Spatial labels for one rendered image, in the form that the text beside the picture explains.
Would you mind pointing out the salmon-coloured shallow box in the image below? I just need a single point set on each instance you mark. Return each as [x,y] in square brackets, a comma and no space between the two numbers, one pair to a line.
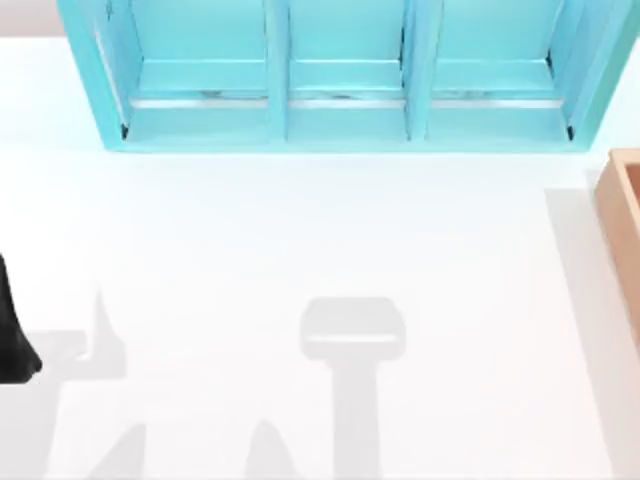
[622,225]

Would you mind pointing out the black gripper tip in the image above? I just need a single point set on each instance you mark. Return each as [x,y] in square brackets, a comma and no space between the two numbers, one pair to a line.
[12,345]

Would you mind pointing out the light blue rack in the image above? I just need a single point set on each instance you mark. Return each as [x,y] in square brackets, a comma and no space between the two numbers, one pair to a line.
[345,100]

